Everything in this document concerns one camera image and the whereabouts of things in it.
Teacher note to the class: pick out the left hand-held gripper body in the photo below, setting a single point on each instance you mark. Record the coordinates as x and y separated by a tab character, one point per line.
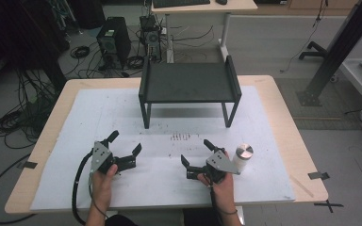
102	157

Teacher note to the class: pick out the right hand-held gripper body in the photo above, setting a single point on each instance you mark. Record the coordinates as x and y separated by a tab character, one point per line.
220	161

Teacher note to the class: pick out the white jar with metal lid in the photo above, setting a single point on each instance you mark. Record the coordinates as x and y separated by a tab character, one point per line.
243	157

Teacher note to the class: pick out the black metal shelf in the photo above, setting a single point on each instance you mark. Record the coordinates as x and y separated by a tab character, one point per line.
188	83

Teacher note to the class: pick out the person's left hand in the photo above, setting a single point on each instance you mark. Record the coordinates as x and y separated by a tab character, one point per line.
101	190

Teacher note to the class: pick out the person's right hand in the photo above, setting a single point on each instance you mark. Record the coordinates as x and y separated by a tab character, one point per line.
224	194

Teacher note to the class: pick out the white table mat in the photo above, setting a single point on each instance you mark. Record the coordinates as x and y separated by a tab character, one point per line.
169	188

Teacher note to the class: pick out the black wristband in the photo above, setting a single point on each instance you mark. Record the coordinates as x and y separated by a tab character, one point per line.
231	213

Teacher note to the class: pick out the person's dark pants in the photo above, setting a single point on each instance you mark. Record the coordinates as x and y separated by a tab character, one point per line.
198	218

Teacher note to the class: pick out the black tape strip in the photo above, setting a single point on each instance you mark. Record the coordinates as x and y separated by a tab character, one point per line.
318	175
29	164

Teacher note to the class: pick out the large black computer tower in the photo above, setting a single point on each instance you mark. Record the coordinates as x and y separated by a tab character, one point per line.
114	40

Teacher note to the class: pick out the small black computer tower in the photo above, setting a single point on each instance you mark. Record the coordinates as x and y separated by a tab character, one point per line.
151	34

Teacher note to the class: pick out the black tape cross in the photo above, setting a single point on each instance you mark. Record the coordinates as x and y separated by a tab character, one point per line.
328	205

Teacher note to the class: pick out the dark curtain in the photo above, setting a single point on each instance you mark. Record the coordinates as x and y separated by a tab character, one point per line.
22	34

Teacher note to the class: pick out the white-legged wooden desk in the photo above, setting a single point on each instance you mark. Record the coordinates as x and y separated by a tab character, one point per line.
201	8

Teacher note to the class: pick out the black stand foot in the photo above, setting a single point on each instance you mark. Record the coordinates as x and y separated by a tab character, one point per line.
315	50

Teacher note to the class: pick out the black computer mouse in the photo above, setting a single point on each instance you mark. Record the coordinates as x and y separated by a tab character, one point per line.
221	2

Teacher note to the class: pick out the black keyboard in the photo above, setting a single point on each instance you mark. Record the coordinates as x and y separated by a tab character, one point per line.
180	3

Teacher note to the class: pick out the black metal post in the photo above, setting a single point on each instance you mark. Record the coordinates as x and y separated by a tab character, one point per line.
339	53

